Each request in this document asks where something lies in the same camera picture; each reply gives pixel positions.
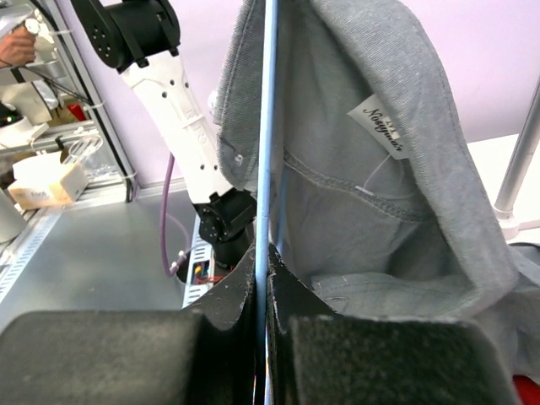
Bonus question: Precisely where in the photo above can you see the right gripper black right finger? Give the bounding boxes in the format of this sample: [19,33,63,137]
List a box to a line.
[267,246,517,404]

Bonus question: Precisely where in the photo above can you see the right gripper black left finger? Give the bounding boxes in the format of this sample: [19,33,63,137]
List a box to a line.
[1,249,255,404]

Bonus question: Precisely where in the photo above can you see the grey button shirt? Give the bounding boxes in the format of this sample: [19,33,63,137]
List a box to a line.
[213,0,540,381]

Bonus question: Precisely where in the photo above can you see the blue wire hanger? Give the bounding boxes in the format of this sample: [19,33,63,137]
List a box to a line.
[252,0,282,296]

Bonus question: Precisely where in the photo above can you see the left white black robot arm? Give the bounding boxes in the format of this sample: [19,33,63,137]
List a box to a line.
[72,1,256,270]

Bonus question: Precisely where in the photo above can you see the red black plaid shirt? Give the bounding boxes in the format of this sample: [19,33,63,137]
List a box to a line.
[513,375,540,405]

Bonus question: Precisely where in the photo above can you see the person hand in background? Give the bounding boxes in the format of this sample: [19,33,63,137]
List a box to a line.
[0,26,35,68]

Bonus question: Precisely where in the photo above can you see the silver clothes rack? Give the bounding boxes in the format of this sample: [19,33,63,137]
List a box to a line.
[494,83,539,240]

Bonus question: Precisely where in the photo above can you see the clear plastic cup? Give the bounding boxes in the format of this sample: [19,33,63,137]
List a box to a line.
[68,134,109,178]

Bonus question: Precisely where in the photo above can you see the cardboard box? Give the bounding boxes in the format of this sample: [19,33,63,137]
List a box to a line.
[8,152,89,210]

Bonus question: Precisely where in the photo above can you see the slotted grey cable duct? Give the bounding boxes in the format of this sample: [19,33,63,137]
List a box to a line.
[1,208,63,301]

